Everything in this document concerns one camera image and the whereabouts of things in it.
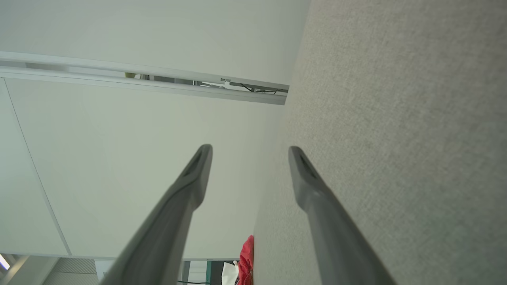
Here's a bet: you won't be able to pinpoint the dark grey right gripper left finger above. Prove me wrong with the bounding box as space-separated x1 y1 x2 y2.
99 144 213 285

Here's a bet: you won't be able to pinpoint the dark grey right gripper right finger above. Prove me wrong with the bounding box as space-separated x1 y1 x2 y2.
288 146 396 285

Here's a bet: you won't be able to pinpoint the red Bulls shorts white stripes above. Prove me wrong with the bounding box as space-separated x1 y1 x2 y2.
237 235 254 285

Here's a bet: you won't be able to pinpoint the white cloth item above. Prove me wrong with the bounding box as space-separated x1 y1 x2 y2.
221 260 239 285

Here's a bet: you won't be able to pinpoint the grey partition joint post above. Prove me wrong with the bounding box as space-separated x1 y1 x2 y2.
0 51 290 106

